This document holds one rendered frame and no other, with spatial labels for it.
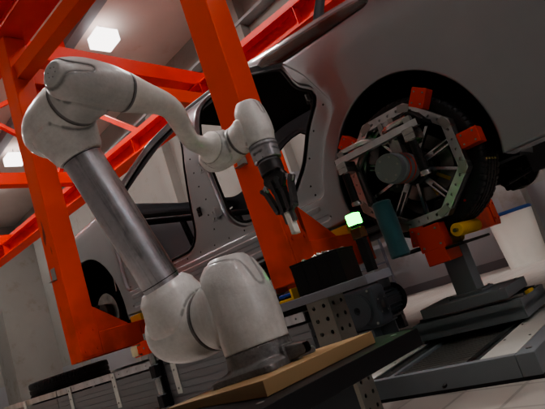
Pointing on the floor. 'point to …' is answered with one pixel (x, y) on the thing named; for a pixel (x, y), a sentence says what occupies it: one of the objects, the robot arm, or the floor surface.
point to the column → (336, 329)
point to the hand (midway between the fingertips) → (292, 222)
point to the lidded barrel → (519, 236)
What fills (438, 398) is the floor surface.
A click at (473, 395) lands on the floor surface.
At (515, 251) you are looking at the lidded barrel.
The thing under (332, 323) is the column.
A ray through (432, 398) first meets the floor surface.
